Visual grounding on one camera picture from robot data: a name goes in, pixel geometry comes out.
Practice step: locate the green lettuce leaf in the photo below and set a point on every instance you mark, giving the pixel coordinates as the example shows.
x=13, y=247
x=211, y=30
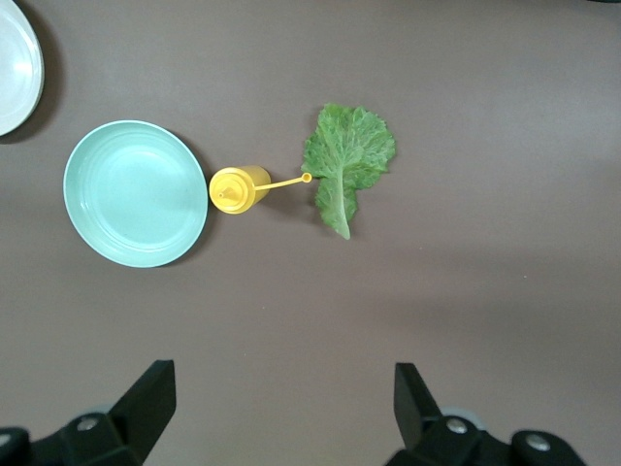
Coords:
x=349, y=150

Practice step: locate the beige plate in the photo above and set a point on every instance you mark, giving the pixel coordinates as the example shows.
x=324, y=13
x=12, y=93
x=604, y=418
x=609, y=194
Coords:
x=14, y=68

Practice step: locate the yellow squeeze bottle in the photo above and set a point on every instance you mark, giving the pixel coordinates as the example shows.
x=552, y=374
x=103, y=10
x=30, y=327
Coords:
x=238, y=191

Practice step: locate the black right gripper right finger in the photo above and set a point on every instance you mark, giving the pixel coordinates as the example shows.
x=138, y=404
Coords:
x=417, y=422

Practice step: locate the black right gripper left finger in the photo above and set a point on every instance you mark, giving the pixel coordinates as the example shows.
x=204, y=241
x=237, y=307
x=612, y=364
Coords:
x=140, y=412

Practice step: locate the green plate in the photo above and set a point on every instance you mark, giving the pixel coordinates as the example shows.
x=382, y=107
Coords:
x=136, y=194

